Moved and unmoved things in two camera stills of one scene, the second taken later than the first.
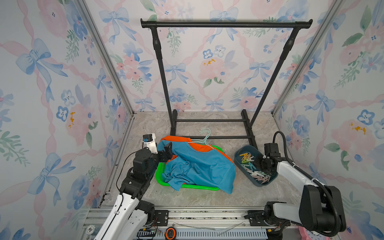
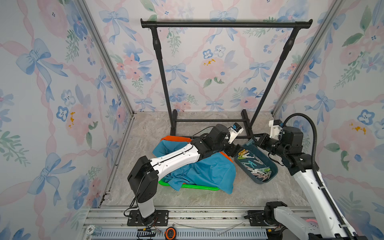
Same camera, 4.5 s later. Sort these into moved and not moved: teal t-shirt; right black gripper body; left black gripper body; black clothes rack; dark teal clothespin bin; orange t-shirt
Moved: right black gripper body; left black gripper body
Not moved: teal t-shirt; dark teal clothespin bin; orange t-shirt; black clothes rack
